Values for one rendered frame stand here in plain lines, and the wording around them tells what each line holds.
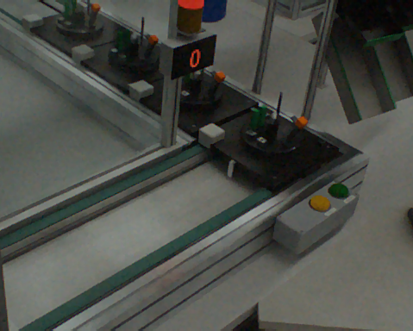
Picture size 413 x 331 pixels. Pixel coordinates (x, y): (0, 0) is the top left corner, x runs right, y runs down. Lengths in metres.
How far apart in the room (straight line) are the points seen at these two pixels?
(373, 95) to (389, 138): 0.21
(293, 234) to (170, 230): 0.25
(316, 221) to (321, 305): 0.17
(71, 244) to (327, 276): 0.53
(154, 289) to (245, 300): 0.22
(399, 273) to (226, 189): 0.41
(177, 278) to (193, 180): 0.36
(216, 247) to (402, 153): 0.76
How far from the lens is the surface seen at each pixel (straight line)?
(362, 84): 1.72
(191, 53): 1.34
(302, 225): 1.34
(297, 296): 1.34
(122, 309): 1.13
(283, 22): 2.49
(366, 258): 1.47
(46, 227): 1.30
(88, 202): 1.35
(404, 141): 1.91
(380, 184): 1.70
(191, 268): 1.20
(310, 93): 1.68
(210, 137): 1.50
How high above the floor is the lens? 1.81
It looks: 36 degrees down
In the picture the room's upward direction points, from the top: 8 degrees clockwise
